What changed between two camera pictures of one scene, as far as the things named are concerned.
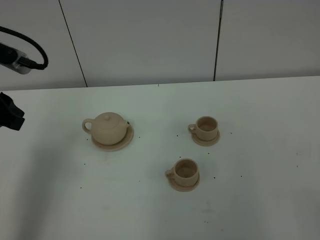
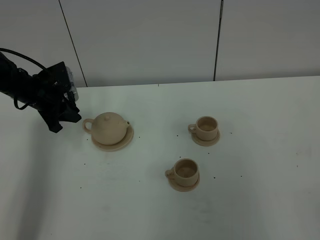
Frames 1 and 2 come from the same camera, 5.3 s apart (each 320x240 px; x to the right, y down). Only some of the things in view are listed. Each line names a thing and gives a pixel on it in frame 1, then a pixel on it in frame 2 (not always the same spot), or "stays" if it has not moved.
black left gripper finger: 11,115 -> 70,114
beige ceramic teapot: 108,128 stays
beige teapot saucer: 122,144 stays
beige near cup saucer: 175,185 stays
